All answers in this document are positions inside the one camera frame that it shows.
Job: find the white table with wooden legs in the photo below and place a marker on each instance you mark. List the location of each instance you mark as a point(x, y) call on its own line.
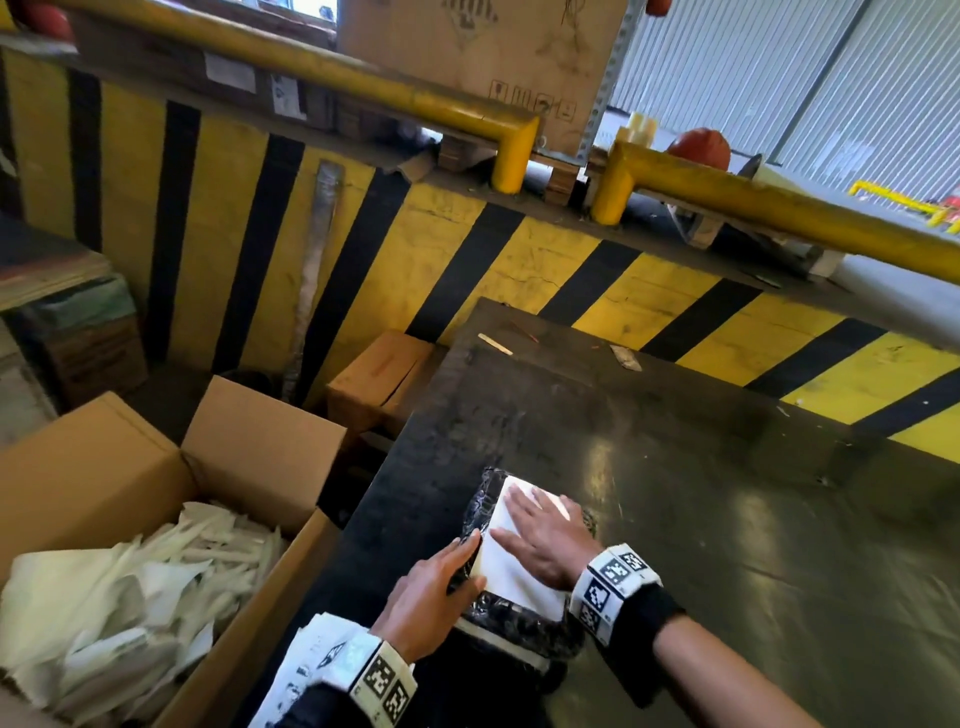
point(705, 229)

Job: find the window with blue panes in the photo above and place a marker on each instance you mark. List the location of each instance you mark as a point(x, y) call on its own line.
point(311, 7)

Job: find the person's right hand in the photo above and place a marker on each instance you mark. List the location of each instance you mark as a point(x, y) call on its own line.
point(551, 547)

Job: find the cream paper rolls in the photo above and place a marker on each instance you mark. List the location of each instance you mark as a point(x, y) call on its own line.
point(637, 129)

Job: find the person's right forearm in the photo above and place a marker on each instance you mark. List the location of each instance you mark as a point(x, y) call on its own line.
point(720, 675)

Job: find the yellow guard rail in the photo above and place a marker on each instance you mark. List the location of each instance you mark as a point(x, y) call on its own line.
point(787, 210)
point(375, 82)

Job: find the dark top side table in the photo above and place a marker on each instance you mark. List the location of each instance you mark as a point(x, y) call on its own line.
point(45, 262)

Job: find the thin red stick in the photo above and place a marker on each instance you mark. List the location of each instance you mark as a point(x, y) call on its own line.
point(525, 334)

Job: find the stack of white labels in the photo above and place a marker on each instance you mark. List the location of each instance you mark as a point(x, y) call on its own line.
point(300, 660)

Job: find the small brown cardboard box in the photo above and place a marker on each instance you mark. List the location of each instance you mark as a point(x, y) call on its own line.
point(375, 375)

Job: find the crumpled tape scrap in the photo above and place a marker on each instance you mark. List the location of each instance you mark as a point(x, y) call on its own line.
point(626, 358)

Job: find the wooden pallet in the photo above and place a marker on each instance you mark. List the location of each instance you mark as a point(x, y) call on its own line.
point(562, 184)

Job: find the stack of red drink packs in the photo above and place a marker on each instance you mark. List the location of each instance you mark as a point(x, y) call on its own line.
point(952, 202)

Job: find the white paper tag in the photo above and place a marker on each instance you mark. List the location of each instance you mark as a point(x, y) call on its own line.
point(289, 97)
point(229, 73)

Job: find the printed label paper sheet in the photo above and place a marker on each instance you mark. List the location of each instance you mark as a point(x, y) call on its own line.
point(517, 592)

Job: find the person's left hand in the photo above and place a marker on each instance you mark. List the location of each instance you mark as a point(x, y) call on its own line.
point(427, 600)

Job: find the open brown cardboard box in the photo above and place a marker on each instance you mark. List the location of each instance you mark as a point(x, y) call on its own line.
point(255, 450)

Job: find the small red rounded object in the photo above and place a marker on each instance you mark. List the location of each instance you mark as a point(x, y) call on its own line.
point(658, 6)

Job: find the small wooden stick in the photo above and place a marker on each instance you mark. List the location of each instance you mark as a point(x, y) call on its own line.
point(495, 344)

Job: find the pile of crumpled backing paper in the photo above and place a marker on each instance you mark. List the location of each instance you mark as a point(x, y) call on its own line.
point(112, 600)

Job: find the shiny black film package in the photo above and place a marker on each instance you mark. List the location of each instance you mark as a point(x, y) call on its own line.
point(525, 630)

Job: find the white printed cardboard box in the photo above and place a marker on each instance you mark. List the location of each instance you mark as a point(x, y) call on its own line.
point(22, 397)

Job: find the small yellow floor rail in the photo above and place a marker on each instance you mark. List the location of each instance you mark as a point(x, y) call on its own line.
point(892, 196)

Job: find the green covered dark box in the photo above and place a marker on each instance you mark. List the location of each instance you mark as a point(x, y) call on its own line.
point(90, 307)

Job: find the yellow black striped barrier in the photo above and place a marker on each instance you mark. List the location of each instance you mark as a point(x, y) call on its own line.
point(225, 225)

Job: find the red hard hat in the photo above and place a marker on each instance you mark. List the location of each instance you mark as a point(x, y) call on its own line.
point(699, 146)
point(46, 19)

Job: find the small wooden block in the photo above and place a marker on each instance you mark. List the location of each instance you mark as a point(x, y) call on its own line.
point(416, 166)

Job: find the large plywood crate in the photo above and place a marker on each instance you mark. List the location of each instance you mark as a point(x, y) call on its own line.
point(487, 45)

